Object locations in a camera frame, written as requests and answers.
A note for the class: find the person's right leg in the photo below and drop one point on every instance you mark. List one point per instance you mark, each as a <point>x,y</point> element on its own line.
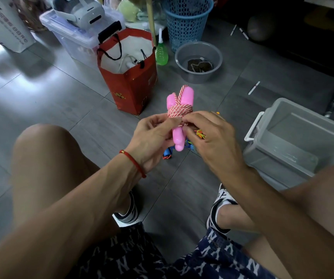
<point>329,197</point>

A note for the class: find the white VR headset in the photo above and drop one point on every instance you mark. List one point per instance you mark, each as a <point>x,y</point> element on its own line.
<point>88,14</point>

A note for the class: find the person's leg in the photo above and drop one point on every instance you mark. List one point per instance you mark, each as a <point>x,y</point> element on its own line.
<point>329,197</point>
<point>45,162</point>

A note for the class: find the grey plastic stool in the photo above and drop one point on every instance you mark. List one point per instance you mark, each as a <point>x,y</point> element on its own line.
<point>123,222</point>

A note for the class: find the grey plastic storage bin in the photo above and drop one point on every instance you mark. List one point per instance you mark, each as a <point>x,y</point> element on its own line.
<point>294,130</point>

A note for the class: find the blue mesh wastebasket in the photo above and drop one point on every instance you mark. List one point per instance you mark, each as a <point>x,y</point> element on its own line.
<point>187,26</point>

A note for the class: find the white marker pen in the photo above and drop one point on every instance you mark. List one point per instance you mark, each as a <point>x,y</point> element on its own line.
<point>254,88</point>
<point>244,33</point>
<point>233,30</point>

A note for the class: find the person's left shoe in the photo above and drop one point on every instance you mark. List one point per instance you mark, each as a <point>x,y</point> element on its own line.
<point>132,212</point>

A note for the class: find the brown ball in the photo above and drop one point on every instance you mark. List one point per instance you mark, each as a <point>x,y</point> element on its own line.
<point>260,27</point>

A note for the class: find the person's right hand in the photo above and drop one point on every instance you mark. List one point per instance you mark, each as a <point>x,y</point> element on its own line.
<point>219,145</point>

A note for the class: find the clear plastic bag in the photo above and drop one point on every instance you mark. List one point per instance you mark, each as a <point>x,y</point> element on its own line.
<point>127,10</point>

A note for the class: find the yellow flat board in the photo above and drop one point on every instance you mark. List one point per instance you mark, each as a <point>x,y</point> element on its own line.
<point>326,21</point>

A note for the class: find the person's shoe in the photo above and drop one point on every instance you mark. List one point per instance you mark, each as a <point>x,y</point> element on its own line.
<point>222,197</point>
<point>132,212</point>

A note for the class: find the person's left hand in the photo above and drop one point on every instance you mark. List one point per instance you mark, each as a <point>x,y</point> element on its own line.
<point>149,142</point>

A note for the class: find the clear plastic storage bin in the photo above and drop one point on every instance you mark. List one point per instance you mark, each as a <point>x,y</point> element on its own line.
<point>74,44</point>

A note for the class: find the black rectangular pad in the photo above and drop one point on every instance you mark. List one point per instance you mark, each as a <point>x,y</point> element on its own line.
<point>109,31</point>

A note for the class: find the person's left leg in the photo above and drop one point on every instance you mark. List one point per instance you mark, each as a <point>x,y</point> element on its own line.
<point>45,162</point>

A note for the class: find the green spray bottle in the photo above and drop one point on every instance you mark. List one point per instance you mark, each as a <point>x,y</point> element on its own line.
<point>161,57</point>

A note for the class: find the grey plastic basin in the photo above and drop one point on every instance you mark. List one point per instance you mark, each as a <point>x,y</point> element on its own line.
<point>183,53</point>

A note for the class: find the red paper bag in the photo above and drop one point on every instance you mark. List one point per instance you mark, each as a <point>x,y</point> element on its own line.
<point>132,92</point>

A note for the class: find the person's right shoe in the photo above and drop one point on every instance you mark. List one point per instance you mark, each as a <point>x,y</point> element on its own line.
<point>222,197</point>

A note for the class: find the white paper shopping bag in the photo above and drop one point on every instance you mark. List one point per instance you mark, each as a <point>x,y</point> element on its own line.
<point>4,27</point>

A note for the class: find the white oval side table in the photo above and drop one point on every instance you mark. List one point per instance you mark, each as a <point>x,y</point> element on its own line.
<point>151,17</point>

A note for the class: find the person's left forearm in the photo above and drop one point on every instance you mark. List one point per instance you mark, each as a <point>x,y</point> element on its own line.
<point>68,220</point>

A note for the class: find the person's right forearm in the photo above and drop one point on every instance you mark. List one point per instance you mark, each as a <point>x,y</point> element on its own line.
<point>289,223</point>

